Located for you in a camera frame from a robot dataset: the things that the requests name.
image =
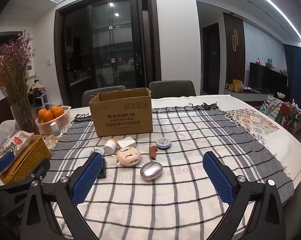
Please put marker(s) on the grey dining chair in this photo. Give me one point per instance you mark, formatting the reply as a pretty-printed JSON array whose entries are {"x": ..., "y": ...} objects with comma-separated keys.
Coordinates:
[
  {"x": 86, "y": 98},
  {"x": 171, "y": 88}
]

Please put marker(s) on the silver egg-shaped object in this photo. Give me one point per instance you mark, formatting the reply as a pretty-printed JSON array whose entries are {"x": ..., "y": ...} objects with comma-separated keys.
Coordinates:
[{"x": 151, "y": 170}]

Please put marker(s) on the round blue tin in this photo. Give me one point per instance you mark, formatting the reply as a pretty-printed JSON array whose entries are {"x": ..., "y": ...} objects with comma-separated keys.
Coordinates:
[{"x": 164, "y": 143}]

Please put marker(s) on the wicker tissue box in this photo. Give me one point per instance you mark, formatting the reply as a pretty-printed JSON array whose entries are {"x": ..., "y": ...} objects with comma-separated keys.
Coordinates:
[{"x": 28, "y": 157}]

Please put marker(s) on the small black object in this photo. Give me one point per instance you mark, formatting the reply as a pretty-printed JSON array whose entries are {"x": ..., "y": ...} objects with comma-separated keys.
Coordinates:
[{"x": 103, "y": 171}]

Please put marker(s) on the colourful patterned tablecloth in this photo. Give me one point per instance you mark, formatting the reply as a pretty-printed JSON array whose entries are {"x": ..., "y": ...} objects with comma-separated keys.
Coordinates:
[{"x": 255, "y": 125}]

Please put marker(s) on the printed tissue packet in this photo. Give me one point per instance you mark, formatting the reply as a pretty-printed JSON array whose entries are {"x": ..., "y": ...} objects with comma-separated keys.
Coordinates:
[{"x": 13, "y": 142}]

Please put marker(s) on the beige round device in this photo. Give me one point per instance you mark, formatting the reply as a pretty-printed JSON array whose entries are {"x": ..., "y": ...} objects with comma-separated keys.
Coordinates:
[{"x": 128, "y": 156}]

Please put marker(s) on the black television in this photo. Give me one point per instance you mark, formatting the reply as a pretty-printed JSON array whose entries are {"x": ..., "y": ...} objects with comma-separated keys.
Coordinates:
[{"x": 265, "y": 77}]

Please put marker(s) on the small white bottle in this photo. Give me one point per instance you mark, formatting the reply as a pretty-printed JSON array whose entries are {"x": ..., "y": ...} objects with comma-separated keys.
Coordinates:
[{"x": 58, "y": 133}]

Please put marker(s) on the colourful patterned chair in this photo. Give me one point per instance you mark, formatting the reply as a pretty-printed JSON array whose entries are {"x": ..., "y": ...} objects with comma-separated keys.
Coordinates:
[{"x": 283, "y": 112}]

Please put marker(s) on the white jar with yellow lid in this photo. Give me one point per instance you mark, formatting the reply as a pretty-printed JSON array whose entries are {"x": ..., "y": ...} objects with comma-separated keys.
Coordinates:
[{"x": 109, "y": 147}]

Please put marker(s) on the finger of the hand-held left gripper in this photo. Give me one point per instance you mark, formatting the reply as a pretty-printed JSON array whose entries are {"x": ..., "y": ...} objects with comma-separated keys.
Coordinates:
[
  {"x": 5, "y": 161},
  {"x": 40, "y": 168}
]

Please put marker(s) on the white shoe rack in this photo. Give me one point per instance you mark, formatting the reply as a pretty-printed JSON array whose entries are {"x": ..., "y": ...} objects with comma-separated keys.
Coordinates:
[{"x": 39, "y": 95}]

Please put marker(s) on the dried flower bunch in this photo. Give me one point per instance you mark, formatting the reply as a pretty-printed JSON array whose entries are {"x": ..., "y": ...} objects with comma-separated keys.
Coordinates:
[{"x": 14, "y": 67}]

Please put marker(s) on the brown wooden comb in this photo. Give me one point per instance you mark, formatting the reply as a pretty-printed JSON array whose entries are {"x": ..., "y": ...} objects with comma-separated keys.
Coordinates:
[{"x": 153, "y": 153}]

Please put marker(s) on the blue curtain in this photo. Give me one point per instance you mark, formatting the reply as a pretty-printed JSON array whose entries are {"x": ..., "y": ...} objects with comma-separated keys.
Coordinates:
[{"x": 298, "y": 72}]

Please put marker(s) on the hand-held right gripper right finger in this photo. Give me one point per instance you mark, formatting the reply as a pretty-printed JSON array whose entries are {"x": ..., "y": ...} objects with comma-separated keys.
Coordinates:
[{"x": 218, "y": 177}]

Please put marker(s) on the television cabinet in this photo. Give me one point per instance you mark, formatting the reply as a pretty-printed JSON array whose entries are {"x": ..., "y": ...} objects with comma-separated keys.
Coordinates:
[{"x": 245, "y": 95}]

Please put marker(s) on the dark sliding glass door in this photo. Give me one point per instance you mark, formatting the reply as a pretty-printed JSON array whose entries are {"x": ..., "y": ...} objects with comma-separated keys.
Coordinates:
[{"x": 108, "y": 47}]

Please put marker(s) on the orange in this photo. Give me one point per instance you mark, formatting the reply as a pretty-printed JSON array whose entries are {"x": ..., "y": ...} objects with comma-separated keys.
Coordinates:
[
  {"x": 45, "y": 115},
  {"x": 58, "y": 111}
]

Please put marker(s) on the white fruit basket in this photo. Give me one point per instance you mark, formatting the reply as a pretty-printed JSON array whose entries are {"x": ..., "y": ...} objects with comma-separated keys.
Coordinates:
[{"x": 63, "y": 122}]

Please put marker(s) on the dark wooden wall cabinet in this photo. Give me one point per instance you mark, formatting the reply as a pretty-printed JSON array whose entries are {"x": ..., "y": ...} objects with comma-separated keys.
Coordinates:
[{"x": 234, "y": 55}]

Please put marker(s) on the dark room door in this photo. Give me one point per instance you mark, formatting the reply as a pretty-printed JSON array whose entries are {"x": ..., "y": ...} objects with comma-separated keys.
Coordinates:
[{"x": 210, "y": 60}]

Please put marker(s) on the black and white checked cloth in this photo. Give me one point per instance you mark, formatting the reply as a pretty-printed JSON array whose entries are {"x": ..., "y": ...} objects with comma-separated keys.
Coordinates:
[{"x": 180, "y": 200}]

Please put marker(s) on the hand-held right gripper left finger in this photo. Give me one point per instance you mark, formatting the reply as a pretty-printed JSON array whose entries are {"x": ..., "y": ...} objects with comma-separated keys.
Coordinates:
[{"x": 86, "y": 177}]

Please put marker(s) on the brown cardboard box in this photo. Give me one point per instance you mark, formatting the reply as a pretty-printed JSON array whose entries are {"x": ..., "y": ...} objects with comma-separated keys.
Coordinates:
[{"x": 120, "y": 120}]

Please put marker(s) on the glass vase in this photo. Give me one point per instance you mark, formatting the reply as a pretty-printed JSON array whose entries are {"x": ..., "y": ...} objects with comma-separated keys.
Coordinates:
[{"x": 24, "y": 117}]

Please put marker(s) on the small white box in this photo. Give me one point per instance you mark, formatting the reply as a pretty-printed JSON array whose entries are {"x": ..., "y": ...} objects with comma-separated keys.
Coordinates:
[{"x": 126, "y": 143}]

